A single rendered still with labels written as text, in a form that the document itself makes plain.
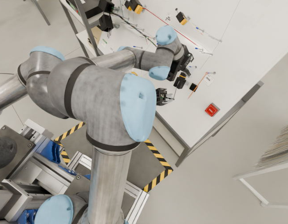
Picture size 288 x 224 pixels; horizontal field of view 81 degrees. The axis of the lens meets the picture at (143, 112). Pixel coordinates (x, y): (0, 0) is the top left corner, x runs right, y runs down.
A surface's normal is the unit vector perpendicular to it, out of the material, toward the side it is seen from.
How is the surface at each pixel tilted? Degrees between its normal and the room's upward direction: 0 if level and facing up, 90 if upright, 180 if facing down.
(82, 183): 0
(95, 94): 24
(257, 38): 52
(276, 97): 0
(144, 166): 0
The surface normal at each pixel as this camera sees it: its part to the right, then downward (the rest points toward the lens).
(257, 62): -0.66, 0.16
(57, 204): -0.18, -0.49
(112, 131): -0.01, 0.41
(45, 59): 0.34, -0.51
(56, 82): -0.39, -0.14
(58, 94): -0.40, 0.25
